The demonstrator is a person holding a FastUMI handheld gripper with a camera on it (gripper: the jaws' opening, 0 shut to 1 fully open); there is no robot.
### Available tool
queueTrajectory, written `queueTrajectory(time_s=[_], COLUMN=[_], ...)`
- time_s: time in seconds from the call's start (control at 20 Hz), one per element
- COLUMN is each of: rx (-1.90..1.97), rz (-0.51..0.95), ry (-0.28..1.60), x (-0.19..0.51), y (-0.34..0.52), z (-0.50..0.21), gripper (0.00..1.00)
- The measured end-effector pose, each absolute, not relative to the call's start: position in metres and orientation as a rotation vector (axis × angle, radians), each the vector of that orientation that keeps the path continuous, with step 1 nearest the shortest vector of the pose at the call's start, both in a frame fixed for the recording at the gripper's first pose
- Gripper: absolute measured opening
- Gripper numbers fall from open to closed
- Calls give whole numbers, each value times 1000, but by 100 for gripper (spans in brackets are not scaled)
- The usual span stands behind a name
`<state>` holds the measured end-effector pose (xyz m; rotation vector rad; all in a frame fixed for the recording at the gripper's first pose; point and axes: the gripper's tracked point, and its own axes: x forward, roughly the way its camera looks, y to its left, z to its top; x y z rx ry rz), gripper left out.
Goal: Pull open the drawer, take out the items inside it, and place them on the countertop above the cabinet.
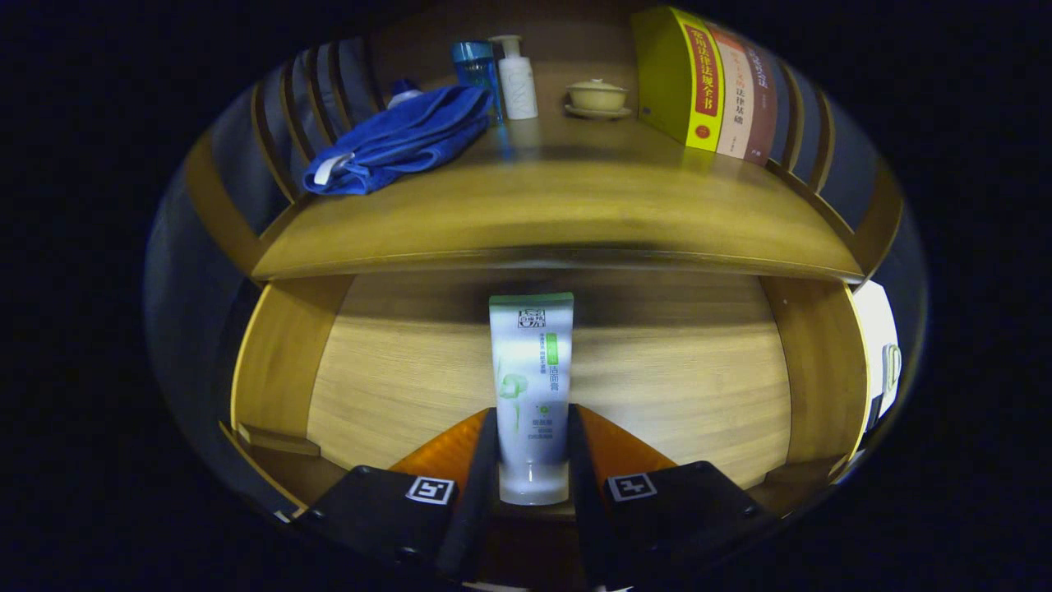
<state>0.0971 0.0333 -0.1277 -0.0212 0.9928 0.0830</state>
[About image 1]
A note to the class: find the orange and white book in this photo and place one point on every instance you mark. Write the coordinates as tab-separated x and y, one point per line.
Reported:
737	99

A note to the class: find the blue towel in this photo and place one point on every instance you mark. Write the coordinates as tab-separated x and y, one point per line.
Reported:
394	140

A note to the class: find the wooden countertop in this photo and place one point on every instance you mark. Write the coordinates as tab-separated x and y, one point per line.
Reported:
575	205

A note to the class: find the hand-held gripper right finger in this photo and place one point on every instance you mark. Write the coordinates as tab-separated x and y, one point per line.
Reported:
585	510

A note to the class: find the wooden cabinet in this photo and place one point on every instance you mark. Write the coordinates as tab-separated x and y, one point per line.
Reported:
215	193

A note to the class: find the white and green tube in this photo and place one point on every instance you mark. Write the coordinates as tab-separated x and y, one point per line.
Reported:
530	386

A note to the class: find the yellow book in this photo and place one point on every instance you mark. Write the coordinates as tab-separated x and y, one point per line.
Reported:
666	78

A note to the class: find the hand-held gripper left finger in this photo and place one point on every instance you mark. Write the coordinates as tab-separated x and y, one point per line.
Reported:
481	510

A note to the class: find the small white blue-capped bottle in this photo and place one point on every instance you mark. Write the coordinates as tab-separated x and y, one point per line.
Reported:
403	92

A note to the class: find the wooden drawer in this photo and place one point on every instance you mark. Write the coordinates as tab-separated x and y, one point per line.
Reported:
394	378

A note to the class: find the blue transparent bottle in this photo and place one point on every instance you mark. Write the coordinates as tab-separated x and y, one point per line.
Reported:
474	66

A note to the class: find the white pump bottle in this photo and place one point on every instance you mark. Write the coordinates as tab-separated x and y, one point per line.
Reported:
518	86

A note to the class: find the brown book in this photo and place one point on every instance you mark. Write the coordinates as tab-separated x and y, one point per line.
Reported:
763	107

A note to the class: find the beige lidded teacup with saucer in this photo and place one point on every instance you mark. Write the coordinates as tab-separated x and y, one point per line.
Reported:
597	97

